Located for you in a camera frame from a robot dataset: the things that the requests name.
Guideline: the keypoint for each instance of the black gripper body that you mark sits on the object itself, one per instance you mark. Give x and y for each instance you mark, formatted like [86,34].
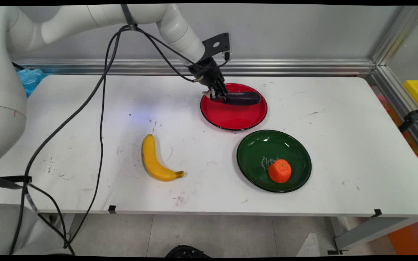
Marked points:
[207,72]

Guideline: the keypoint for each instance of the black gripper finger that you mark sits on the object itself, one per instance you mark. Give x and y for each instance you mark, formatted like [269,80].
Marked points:
[210,93]
[222,90]

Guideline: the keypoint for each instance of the dark purple eggplant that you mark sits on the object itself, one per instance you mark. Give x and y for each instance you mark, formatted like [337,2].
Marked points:
[245,98]

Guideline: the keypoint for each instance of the yellow banana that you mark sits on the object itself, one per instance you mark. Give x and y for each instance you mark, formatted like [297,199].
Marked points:
[151,161]

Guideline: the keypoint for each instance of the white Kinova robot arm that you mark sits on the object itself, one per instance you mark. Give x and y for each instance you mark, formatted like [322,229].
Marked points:
[67,21]

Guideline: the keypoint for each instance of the red plate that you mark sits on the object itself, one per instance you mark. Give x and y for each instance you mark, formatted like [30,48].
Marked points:
[234,117]

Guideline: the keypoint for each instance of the dark green plate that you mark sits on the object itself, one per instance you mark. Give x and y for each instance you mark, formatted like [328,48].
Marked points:
[256,159]

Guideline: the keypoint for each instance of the orange tangerine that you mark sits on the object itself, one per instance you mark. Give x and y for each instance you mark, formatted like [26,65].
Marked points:
[279,172]

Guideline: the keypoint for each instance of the black tape marker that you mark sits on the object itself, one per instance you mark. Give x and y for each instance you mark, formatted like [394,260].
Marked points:
[112,209]
[377,212]

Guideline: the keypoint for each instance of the black round floor object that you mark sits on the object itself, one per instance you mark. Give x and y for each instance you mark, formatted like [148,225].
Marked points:
[187,252]

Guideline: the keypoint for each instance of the blue plastic bag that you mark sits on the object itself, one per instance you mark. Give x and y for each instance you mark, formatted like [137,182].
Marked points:
[31,79]

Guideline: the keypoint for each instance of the black stand clamp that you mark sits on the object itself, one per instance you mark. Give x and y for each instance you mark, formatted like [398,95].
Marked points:
[414,116]

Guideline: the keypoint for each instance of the orange box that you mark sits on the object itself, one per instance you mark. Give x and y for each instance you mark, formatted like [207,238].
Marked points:
[412,237]

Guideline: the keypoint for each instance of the black wrist camera mount bracket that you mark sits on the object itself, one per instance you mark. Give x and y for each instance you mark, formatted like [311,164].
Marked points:
[224,43]

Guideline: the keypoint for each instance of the aluminium frame rail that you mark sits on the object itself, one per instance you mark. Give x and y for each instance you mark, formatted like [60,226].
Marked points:
[285,67]

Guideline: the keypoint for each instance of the aluminium frame post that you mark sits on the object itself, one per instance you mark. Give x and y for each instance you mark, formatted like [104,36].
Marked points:
[401,32]

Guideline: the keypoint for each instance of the grey table leg bracket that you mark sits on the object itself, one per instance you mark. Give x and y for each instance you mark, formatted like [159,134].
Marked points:
[372,230]

